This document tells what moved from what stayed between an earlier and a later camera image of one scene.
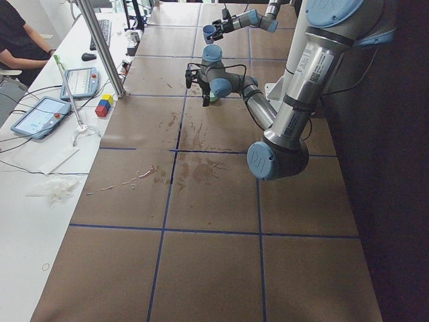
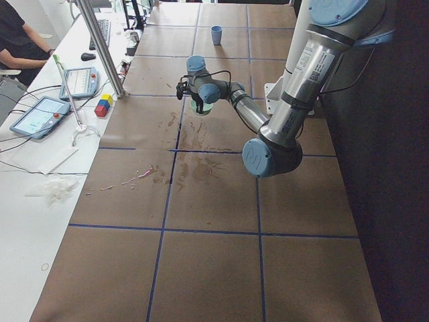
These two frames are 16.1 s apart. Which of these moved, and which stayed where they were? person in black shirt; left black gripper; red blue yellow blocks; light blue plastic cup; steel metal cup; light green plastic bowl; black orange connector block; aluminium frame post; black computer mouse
Moved: left black gripper; light blue plastic cup; light green plastic bowl
Stayed: red blue yellow blocks; black orange connector block; person in black shirt; aluminium frame post; steel metal cup; black computer mouse
